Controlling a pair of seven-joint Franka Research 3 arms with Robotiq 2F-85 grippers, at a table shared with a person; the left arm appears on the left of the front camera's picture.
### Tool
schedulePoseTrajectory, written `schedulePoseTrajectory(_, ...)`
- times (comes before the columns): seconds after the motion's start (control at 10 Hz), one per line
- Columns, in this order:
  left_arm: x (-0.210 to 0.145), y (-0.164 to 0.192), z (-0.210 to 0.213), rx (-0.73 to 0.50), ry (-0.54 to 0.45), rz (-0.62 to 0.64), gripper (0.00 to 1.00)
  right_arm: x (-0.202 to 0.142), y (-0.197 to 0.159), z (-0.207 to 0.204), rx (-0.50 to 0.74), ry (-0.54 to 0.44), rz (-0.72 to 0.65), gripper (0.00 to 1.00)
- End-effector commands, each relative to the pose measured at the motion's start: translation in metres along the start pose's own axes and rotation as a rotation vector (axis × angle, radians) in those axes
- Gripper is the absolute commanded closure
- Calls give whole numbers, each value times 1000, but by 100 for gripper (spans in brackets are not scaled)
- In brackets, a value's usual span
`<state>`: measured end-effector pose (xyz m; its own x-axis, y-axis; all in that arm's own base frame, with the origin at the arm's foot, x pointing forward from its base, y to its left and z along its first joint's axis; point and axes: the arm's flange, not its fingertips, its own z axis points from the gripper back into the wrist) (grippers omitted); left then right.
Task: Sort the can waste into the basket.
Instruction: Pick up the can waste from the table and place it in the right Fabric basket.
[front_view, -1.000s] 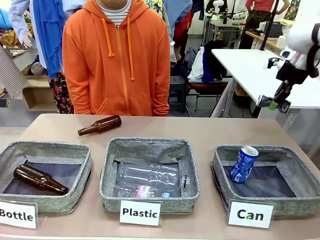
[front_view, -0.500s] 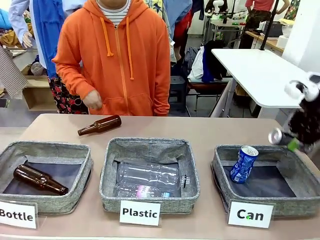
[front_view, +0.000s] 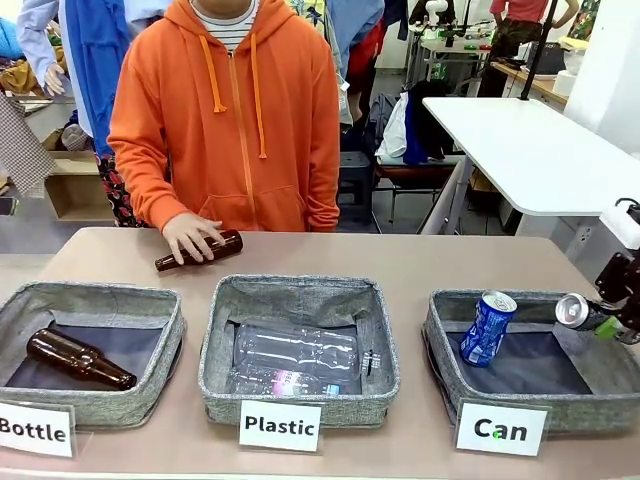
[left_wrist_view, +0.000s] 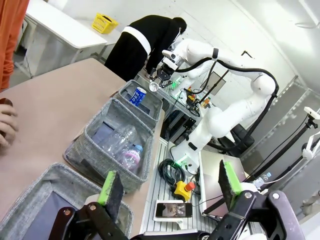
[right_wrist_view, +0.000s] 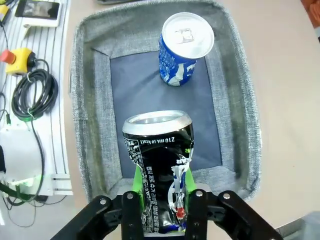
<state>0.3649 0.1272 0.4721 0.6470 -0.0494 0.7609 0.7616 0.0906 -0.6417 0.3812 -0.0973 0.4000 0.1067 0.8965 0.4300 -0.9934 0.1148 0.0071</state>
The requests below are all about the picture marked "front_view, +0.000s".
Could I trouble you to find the white side table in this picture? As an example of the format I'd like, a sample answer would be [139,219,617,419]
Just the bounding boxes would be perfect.
[422,96,640,219]

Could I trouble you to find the person's right forearm orange sleeve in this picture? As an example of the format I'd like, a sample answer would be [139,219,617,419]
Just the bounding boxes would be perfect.
[107,132,194,235]

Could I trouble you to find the person in orange hoodie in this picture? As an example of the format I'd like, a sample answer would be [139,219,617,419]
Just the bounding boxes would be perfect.
[107,0,342,236]

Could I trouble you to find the grey basket behind Plastic sign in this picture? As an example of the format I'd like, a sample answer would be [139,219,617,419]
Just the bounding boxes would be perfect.
[198,273,401,429]

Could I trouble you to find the red hanging garment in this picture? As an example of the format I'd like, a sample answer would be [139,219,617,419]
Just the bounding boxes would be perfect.
[347,19,384,96]

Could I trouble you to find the white paper roll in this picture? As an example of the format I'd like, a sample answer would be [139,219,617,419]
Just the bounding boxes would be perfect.
[552,69,581,97]

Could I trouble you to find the white Plastic sign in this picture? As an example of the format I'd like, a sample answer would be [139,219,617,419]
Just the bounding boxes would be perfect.
[238,398,324,454]

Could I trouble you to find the checked cloth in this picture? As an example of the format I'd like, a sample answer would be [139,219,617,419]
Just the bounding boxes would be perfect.
[0,92,56,200]

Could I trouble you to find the blue hanging garment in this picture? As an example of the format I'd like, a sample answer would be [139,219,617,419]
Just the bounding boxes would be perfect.
[58,0,132,159]

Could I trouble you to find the crushed blue soda can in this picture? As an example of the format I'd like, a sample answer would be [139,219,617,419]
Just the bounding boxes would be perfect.
[458,290,519,369]

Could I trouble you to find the white Bottle sign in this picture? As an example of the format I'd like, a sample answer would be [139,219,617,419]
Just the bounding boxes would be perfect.
[0,399,77,459]

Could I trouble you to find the grey basket behind Can sign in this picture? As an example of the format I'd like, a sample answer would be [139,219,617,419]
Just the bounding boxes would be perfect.
[421,288,640,436]

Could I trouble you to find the white Can sign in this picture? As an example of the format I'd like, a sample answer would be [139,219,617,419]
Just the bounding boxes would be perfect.
[454,401,550,457]

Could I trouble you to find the silver drink can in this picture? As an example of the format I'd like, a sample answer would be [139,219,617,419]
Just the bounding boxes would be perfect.
[554,292,609,331]

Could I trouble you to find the brown cardboard box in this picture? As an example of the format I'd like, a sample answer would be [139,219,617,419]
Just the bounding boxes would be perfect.
[43,149,119,222]

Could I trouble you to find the person's right hand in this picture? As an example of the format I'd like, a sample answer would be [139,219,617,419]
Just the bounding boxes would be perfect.
[162,213,225,265]

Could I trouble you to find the white plastic bag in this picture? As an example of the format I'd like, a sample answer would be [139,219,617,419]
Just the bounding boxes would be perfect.
[375,91,410,159]

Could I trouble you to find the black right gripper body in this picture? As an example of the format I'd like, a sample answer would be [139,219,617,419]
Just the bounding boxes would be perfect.
[593,249,640,321]

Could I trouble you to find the grey basket behind Bottle sign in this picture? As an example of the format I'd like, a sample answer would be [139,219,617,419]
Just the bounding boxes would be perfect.
[0,280,187,429]

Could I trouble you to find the large clear plastic bottle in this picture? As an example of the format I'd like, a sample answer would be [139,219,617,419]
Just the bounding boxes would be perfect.
[233,323,384,376]

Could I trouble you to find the black stand pole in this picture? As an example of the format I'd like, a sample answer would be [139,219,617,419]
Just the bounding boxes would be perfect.
[519,0,560,101]

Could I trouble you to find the background person in red shirt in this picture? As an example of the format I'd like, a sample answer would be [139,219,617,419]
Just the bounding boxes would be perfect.
[477,0,551,99]

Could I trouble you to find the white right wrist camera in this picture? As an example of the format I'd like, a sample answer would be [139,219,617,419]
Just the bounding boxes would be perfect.
[598,198,640,232]

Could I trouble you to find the black plastic stool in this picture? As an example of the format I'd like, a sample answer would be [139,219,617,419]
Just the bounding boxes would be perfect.
[339,151,376,221]

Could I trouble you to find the brown glass beer bottle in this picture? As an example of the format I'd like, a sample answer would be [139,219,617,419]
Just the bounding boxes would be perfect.
[26,328,138,392]
[154,229,245,273]

